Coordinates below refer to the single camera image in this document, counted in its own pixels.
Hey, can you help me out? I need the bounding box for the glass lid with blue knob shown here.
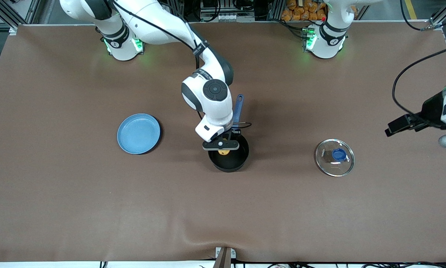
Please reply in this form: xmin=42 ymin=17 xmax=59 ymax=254
xmin=314 ymin=139 xmax=355 ymax=177

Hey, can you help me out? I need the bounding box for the blue round plate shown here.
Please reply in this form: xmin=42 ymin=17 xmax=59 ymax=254
xmin=117 ymin=113 xmax=161 ymax=155

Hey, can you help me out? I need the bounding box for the bag of orange items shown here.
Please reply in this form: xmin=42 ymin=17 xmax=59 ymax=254
xmin=281 ymin=0 xmax=327 ymax=22

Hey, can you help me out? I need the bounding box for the brown table mat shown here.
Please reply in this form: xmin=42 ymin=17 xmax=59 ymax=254
xmin=0 ymin=23 xmax=446 ymax=263

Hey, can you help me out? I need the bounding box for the black pot with blue handle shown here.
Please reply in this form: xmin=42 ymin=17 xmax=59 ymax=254
xmin=208 ymin=94 xmax=250 ymax=173

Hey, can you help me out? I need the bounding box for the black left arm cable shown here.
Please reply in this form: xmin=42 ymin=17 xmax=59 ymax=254
xmin=392 ymin=45 xmax=446 ymax=115

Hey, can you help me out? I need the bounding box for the aluminium frame profile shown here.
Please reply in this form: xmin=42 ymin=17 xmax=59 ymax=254
xmin=429 ymin=6 xmax=446 ymax=31
xmin=0 ymin=0 xmax=41 ymax=34

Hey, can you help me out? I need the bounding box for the metal table clamp bracket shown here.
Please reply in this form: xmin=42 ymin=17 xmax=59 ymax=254
xmin=212 ymin=246 xmax=237 ymax=268

